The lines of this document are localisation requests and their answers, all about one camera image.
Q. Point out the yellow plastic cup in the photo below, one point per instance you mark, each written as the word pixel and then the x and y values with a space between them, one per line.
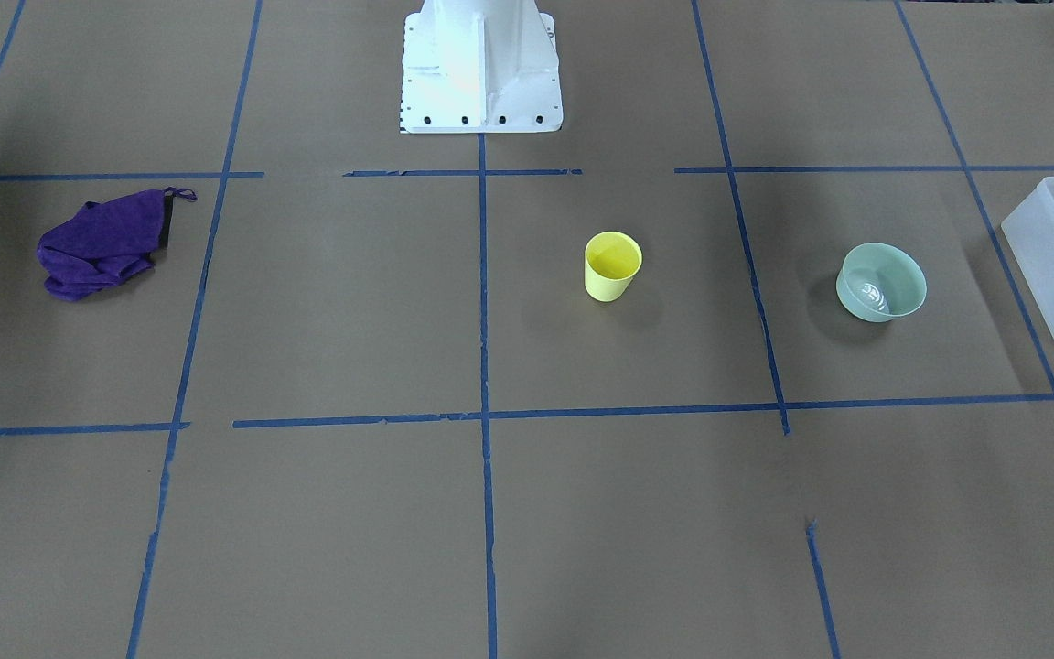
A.
pixel 611 260

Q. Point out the light green bowl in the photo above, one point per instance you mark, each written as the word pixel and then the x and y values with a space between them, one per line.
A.
pixel 878 282

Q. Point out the purple cloth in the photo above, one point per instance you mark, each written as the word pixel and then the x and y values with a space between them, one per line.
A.
pixel 106 244

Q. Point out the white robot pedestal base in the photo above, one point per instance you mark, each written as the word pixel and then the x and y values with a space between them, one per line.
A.
pixel 480 67

